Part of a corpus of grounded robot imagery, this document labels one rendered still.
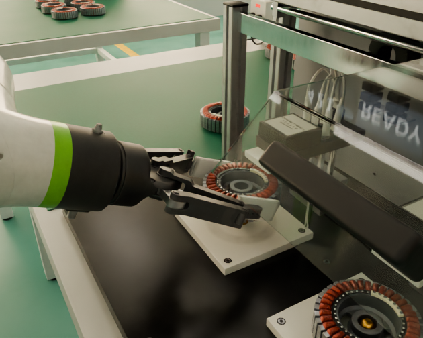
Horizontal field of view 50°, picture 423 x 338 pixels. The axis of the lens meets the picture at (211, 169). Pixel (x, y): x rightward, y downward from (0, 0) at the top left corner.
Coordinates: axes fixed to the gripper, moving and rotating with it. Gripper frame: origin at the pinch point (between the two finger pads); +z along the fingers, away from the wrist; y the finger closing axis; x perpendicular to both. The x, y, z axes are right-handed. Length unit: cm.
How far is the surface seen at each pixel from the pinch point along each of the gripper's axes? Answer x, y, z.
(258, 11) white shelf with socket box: 28, -87, 57
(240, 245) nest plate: -6.6, 4.5, -0.2
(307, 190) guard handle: 13.3, 29.4, -22.7
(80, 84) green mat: -9, -79, 2
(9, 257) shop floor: -90, -111, 4
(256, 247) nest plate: -5.9, 5.9, 1.4
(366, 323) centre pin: -2.9, 24.3, 1.5
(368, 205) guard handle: 14.3, 32.8, -22.3
